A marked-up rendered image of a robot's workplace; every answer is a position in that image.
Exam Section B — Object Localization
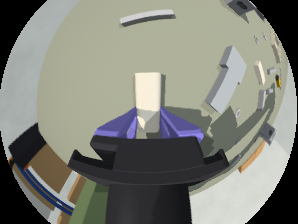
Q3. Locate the beige open tray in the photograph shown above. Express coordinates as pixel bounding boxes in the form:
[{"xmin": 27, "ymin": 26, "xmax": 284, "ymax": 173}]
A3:
[{"xmin": 270, "ymin": 29, "xmax": 281, "ymax": 63}]

